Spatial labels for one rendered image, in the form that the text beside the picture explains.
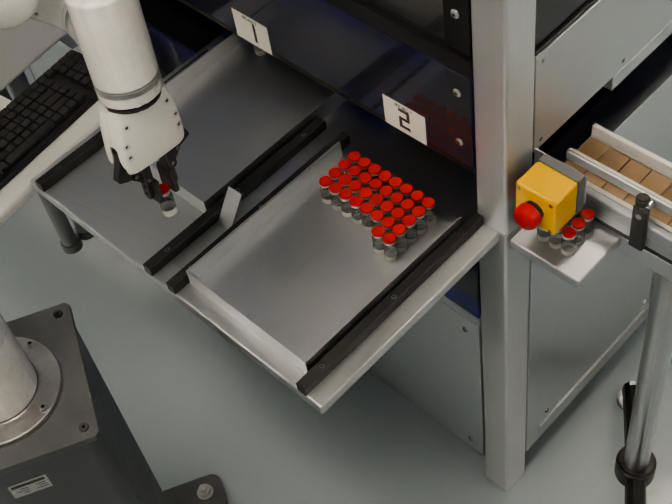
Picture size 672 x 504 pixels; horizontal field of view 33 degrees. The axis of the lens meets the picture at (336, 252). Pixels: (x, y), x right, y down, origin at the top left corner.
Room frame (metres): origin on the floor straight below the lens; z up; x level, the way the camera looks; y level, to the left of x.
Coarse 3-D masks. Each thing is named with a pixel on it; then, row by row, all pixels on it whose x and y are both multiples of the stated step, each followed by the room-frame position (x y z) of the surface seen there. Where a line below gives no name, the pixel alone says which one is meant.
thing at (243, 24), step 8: (232, 8) 1.53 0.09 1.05; (240, 16) 1.51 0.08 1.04; (240, 24) 1.52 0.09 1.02; (248, 24) 1.50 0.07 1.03; (256, 24) 1.48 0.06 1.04; (240, 32) 1.52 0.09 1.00; (248, 32) 1.50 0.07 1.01; (256, 32) 1.48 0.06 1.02; (264, 32) 1.47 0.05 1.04; (248, 40) 1.51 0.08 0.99; (264, 40) 1.47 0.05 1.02; (264, 48) 1.47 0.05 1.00
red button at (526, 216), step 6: (522, 204) 1.03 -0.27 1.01; (528, 204) 1.02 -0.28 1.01; (516, 210) 1.02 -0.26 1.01; (522, 210) 1.01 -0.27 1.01; (528, 210) 1.01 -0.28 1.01; (534, 210) 1.01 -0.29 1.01; (516, 216) 1.02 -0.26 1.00; (522, 216) 1.01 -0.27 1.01; (528, 216) 1.00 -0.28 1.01; (534, 216) 1.00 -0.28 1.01; (540, 216) 1.01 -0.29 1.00; (516, 222) 1.02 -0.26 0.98; (522, 222) 1.01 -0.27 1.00; (528, 222) 1.00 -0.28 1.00; (534, 222) 1.00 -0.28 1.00; (540, 222) 1.00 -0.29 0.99; (528, 228) 1.00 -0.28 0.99; (534, 228) 1.00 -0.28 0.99
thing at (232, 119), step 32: (192, 64) 1.56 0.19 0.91; (224, 64) 1.58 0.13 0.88; (256, 64) 1.57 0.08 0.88; (192, 96) 1.52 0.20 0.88; (224, 96) 1.50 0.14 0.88; (256, 96) 1.49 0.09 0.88; (288, 96) 1.47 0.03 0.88; (320, 96) 1.45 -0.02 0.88; (192, 128) 1.44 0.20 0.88; (224, 128) 1.42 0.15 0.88; (256, 128) 1.41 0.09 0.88; (288, 128) 1.39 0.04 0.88; (192, 160) 1.36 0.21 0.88; (224, 160) 1.35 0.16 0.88; (256, 160) 1.31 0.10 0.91; (192, 192) 1.26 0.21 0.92; (224, 192) 1.26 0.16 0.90
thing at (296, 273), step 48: (336, 144) 1.30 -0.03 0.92; (288, 192) 1.23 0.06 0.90; (240, 240) 1.16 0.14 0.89; (288, 240) 1.15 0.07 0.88; (336, 240) 1.13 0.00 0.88; (432, 240) 1.07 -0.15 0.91; (240, 288) 1.07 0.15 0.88; (288, 288) 1.06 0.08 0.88; (336, 288) 1.04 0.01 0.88; (384, 288) 1.00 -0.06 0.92; (288, 336) 0.97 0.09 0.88; (336, 336) 0.93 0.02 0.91
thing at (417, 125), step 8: (384, 96) 1.26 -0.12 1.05; (384, 104) 1.26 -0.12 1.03; (392, 104) 1.24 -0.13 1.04; (400, 104) 1.23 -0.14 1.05; (384, 112) 1.26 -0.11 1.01; (392, 112) 1.25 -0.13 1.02; (400, 112) 1.23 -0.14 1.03; (408, 112) 1.22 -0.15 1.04; (392, 120) 1.25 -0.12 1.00; (416, 120) 1.21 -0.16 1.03; (424, 120) 1.19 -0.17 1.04; (400, 128) 1.23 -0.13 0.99; (416, 128) 1.21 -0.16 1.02; (424, 128) 1.19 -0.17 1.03; (416, 136) 1.21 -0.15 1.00; (424, 136) 1.20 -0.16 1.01
